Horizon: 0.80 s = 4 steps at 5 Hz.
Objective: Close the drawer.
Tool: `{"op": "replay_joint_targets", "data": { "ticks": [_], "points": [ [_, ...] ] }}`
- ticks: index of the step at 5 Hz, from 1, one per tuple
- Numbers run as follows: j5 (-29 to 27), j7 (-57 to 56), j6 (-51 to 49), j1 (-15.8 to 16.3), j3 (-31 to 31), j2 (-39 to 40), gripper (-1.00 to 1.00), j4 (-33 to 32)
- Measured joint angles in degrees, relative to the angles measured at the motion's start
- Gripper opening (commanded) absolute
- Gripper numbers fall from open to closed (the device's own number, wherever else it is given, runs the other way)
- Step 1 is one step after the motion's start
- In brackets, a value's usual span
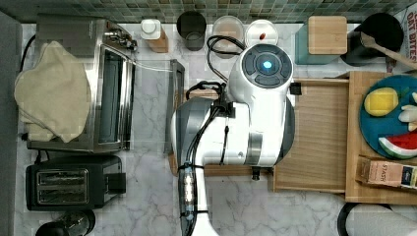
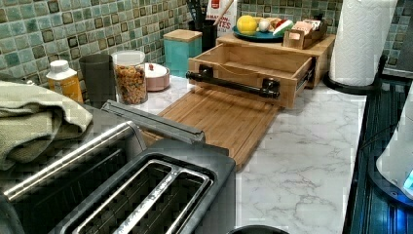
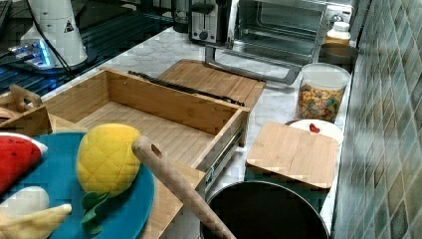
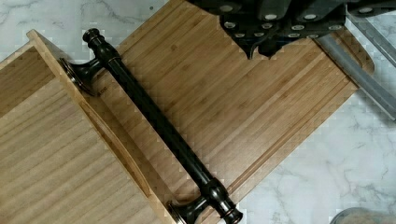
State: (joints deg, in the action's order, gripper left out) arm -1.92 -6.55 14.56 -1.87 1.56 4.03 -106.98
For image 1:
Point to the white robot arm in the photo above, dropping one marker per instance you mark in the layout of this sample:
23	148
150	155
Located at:
251	122

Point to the wooden drawer cabinet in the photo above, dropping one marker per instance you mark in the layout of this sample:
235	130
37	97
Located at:
357	148

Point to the dark grey cup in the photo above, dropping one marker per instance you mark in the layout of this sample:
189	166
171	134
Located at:
192	26

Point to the clear jar brown contents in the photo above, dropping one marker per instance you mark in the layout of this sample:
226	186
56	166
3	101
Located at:
227	26

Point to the white lid round container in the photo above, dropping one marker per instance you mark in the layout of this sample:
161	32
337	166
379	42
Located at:
261	31

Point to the white cap wooden bottle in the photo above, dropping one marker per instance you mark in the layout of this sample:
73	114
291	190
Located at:
154	35

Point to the stainless steel toaster oven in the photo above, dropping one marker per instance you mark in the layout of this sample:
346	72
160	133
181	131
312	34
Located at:
132	101

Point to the teal canister wooden lid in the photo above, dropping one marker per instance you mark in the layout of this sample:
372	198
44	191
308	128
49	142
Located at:
321	40

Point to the black two-slot toaster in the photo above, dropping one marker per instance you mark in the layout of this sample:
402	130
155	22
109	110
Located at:
74	182

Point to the beige cloth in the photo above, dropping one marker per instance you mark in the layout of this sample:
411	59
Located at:
54	96

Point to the black round object bottom left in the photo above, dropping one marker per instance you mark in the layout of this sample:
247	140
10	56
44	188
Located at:
71	223

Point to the blue round plate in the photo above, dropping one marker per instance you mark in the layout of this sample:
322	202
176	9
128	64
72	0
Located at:
372	127

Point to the yellow toy lemon half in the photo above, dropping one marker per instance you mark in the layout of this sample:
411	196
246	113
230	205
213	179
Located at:
381	101

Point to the wooden spoon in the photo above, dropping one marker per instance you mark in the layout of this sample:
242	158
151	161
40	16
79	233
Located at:
370	42

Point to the Stash tea box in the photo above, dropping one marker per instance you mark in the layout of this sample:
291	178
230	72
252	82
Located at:
386	174

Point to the toy watermelon slice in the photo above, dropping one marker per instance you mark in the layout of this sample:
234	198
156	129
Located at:
400	146

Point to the black utensil holder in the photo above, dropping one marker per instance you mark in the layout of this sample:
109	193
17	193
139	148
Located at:
385	29

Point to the white toy garlic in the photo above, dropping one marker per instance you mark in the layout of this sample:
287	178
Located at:
408	115

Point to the oat bites box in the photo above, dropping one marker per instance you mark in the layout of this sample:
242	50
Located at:
407	22

